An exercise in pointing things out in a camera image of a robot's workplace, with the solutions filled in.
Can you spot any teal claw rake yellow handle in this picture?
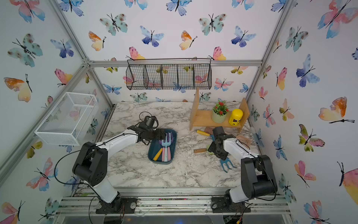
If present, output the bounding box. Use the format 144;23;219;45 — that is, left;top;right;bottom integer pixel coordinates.
220;157;237;173

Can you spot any teal plastic storage box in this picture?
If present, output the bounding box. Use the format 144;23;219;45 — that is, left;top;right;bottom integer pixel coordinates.
147;129;177;165

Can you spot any wooden shelf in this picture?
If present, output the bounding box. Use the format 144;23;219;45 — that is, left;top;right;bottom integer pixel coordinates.
189;88;250;132

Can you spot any green fork wooden handle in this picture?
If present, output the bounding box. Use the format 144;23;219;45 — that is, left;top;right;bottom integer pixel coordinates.
194;145;213;155

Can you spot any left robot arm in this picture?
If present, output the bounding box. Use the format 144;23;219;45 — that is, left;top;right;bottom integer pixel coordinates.
72;116;165;204

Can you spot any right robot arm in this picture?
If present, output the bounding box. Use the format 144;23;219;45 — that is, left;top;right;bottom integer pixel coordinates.
208;127;277;203

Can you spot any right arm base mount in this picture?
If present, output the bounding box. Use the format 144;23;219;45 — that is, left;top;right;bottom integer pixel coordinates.
210;196;251;213

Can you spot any black wire wall basket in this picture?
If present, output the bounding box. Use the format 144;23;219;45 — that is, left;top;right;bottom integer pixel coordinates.
125;58;212;93

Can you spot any yellow jar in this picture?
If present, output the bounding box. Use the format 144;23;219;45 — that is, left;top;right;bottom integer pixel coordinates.
228;109;243;126

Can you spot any potted red flower plant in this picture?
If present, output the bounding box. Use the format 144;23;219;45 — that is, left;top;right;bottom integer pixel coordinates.
211;100;229;124

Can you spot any white mesh wall basket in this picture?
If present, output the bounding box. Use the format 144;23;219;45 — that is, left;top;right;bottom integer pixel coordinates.
34;92;98;146

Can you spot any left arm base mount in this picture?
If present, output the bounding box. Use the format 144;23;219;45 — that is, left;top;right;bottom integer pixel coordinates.
96;197;138;214

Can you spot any light blue rake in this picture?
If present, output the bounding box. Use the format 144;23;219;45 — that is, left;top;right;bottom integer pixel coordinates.
164;133;169;162

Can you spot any purple rake pink handle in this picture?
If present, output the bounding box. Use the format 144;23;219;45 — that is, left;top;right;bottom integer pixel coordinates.
167;132;173;161
160;136;167;162

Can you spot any orange plastic spatula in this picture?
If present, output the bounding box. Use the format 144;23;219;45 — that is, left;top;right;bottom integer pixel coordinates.
236;135;251;149

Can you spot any pink brush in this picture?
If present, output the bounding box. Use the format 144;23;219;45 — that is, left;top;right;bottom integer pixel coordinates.
204;127;213;135

